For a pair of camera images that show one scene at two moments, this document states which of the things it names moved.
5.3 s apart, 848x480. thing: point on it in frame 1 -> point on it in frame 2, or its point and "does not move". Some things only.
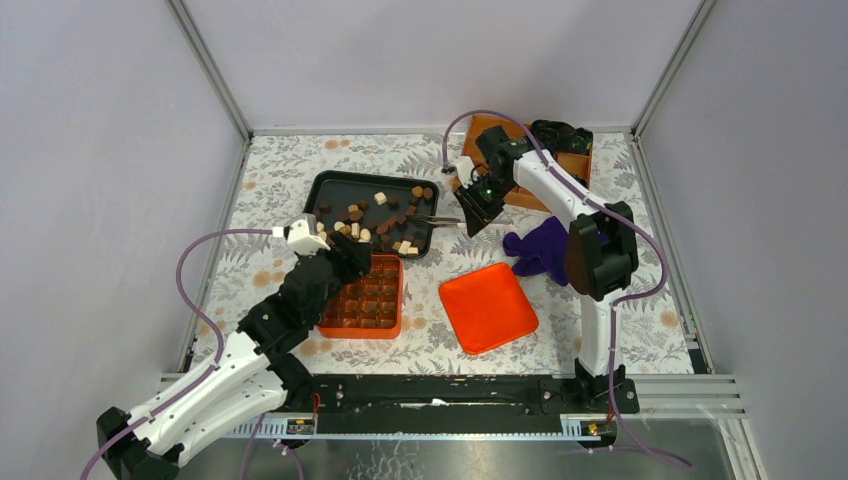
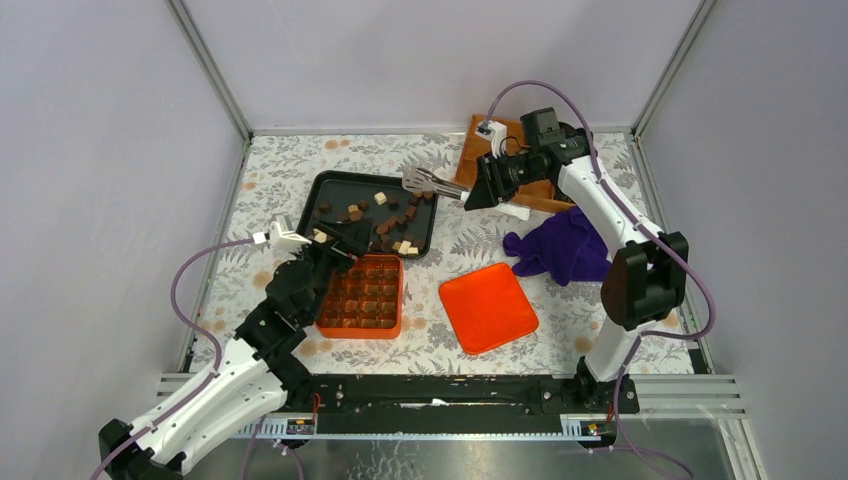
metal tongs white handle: x=438 y=221 -> x=417 y=178
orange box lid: x=488 y=307 does not move
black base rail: x=529 y=404 does not move
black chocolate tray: x=375 y=207 does not move
